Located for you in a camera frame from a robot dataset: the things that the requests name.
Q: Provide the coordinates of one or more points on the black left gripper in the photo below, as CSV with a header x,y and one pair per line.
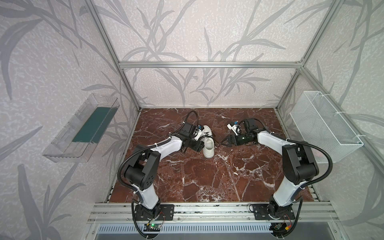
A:
x,y
197,142

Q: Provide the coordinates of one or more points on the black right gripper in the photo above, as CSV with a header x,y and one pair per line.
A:
x,y
233,140

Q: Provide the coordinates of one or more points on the white sneaker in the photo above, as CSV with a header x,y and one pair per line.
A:
x,y
208,153

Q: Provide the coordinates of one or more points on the black shoelace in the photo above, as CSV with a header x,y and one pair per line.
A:
x,y
209,141

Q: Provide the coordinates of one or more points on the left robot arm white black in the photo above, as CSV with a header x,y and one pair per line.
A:
x,y
139,170

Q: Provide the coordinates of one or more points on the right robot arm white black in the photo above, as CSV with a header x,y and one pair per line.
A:
x,y
299,167

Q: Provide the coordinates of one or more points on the left green circuit board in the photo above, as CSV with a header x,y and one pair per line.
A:
x,y
152,227

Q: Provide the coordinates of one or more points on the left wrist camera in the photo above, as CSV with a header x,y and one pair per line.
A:
x,y
198,131

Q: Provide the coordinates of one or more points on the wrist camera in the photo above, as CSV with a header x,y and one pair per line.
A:
x,y
248,124
198,131

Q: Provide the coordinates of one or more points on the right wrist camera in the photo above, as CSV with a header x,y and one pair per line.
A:
x,y
248,124

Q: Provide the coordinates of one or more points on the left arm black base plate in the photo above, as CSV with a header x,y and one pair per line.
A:
x,y
165,211

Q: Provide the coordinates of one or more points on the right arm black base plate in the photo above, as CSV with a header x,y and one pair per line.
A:
x,y
271,212

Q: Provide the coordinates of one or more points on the white wire mesh basket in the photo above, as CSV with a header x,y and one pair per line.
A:
x,y
320,124

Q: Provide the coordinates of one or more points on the aluminium frame crossbar back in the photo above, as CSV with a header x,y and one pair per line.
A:
x,y
288,65

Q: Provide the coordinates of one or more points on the right circuit board with wires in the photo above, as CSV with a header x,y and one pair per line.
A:
x,y
281,227

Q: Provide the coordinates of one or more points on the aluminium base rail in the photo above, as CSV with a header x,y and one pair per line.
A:
x,y
204,212

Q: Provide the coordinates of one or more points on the clear plastic wall bin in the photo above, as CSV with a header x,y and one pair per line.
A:
x,y
79,138

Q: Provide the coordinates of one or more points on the aluminium frame post back right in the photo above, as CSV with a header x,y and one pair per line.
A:
x,y
331,13

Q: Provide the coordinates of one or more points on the aluminium frame post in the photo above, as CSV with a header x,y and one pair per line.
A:
x,y
331,13
92,9

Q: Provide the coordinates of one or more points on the aluminium frame post back left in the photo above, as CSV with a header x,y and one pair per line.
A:
x,y
92,9

